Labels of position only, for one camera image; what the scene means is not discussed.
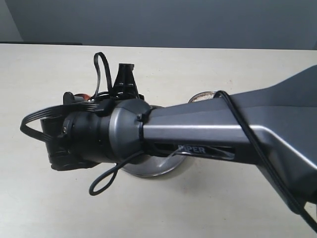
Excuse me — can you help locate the brown wooden spoon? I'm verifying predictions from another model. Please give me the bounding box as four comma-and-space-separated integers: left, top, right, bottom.
74, 94, 91, 101

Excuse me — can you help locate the steel bowl of rice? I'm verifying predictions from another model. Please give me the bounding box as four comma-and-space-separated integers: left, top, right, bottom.
188, 91, 216, 103

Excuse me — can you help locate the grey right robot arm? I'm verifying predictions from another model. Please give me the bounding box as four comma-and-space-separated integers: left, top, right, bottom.
41, 66, 317, 203

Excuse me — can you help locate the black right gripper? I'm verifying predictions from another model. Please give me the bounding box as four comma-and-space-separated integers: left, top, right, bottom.
41, 91, 146, 171

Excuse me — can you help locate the round steel plate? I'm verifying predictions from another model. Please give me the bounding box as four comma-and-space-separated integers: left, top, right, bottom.
122, 155, 186, 178

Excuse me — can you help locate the black round cable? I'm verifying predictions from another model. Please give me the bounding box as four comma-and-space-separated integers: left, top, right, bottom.
88, 90, 317, 230

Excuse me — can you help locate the black flat ribbon cable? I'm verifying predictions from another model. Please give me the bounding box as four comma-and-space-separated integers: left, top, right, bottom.
19, 52, 117, 143

